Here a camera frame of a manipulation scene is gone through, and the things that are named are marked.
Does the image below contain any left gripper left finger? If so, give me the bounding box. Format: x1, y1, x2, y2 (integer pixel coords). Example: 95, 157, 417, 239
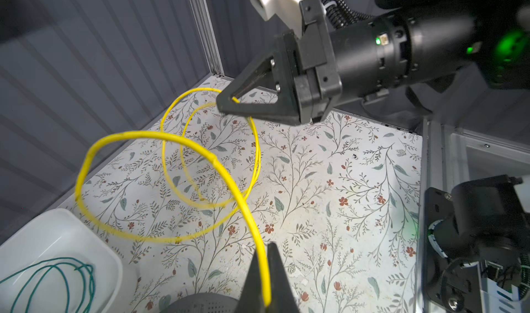
234, 252, 266, 313

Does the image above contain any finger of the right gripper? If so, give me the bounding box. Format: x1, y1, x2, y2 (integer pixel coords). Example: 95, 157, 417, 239
217, 30, 298, 106
216, 93, 301, 125

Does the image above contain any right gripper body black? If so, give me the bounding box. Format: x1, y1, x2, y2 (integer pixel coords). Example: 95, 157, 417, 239
289, 0, 342, 125

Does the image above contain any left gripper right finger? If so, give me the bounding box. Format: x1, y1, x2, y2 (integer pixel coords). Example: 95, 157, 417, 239
266, 243, 299, 313

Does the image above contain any grey perforated cable spool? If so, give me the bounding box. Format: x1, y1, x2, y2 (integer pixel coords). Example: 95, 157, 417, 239
161, 293, 238, 313

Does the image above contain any yellow cable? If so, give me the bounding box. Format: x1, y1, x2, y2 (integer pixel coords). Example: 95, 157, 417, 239
74, 87, 273, 308

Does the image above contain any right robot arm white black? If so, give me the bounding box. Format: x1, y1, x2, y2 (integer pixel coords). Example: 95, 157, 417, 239
216, 0, 529, 125

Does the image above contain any white plastic bin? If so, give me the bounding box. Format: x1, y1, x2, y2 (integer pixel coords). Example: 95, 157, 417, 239
1, 209, 130, 312

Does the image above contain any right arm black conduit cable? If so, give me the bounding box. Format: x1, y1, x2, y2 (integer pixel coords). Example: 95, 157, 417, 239
310, 0, 373, 28

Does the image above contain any green cable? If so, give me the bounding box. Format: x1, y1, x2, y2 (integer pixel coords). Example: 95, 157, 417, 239
0, 256, 97, 313

